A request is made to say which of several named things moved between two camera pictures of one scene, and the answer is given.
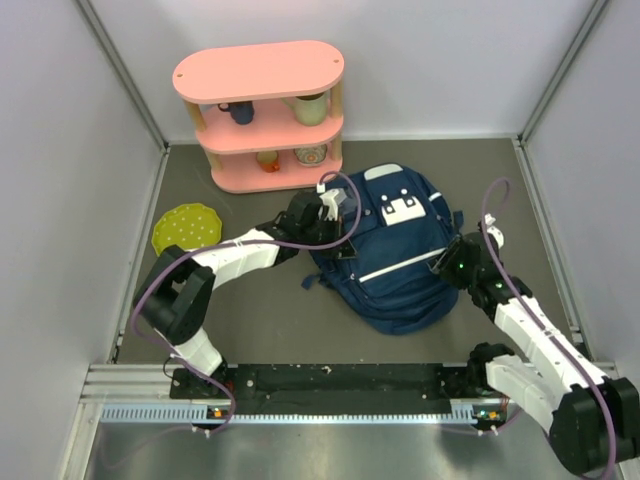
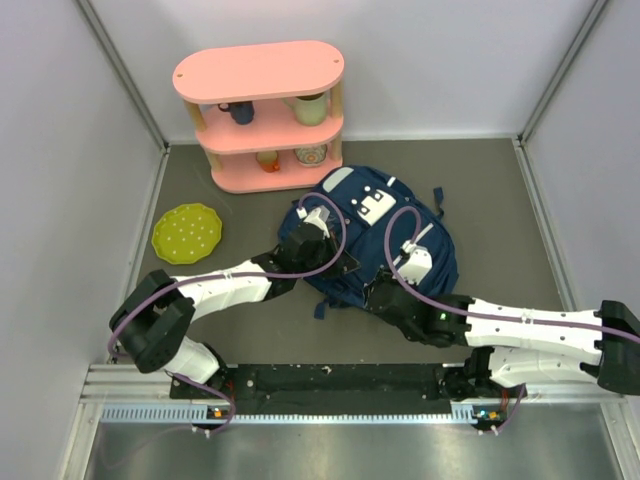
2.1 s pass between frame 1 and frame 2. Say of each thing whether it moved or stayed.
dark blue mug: stayed
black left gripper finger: moved
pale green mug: stayed
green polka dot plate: stayed
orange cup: stayed
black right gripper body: moved
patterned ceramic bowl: stayed
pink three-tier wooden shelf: stayed
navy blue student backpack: moved
